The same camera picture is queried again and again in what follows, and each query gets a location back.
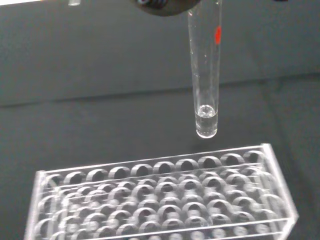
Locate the black bench cloth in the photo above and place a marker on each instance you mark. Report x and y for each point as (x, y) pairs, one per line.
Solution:
(87, 75)

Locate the clear acrylic test tube rack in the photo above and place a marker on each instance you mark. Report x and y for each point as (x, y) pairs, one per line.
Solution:
(160, 195)

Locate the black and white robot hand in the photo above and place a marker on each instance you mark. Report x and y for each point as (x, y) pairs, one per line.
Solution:
(162, 7)

